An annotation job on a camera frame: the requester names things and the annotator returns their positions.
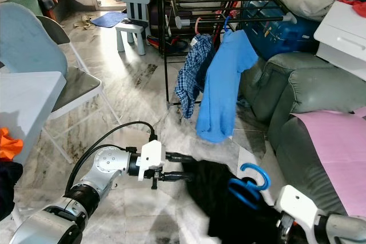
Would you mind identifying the blue hanging garment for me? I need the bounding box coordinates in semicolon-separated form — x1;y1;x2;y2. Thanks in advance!
194;27;260;145

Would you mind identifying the grey folding table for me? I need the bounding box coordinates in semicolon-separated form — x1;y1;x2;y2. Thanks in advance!
0;71;67;166

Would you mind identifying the grey leather sofa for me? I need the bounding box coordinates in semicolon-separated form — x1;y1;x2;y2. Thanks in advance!
239;0;366;216

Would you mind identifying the pink cloth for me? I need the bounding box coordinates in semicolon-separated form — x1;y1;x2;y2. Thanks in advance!
291;107;366;217

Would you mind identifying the white folding chair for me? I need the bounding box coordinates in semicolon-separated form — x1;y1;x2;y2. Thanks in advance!
0;14;122;142

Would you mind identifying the black clothes drying rack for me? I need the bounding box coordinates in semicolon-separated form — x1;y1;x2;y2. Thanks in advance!
156;0;305;109

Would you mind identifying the pink plastic hanger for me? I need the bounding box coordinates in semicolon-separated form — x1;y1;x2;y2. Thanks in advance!
196;18;208;37

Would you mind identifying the blue plaid shirt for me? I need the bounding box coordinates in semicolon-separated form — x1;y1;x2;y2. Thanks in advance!
174;33;216;120

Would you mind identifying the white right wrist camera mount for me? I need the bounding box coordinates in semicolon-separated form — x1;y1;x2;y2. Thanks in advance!
274;185;322;229

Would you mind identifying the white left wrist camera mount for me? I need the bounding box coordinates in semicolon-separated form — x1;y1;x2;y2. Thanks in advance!
136;139;168;182

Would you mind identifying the navy garment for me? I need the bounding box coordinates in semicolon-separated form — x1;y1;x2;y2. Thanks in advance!
0;160;25;238

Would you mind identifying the red cloth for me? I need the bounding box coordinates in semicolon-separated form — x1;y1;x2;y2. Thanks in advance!
337;0;366;18

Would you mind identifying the orange garment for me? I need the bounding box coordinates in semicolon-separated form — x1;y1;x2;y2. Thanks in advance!
0;126;25;163

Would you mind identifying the black garment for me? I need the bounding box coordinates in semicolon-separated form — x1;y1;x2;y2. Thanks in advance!
180;159;312;244

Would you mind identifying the blue plastic hanger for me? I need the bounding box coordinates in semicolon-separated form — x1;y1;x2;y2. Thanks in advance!
226;162;272;210
224;15;235;33

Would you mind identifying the blue storage box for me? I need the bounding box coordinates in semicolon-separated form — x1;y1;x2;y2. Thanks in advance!
240;0;322;62

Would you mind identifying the blue floor mat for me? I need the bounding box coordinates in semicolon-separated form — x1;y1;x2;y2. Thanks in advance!
90;11;129;29

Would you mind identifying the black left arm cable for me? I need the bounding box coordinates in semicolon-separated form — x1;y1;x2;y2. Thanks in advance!
63;121;160;198

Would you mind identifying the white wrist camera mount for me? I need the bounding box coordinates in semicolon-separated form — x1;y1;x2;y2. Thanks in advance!
274;185;322;229
136;139;168;182

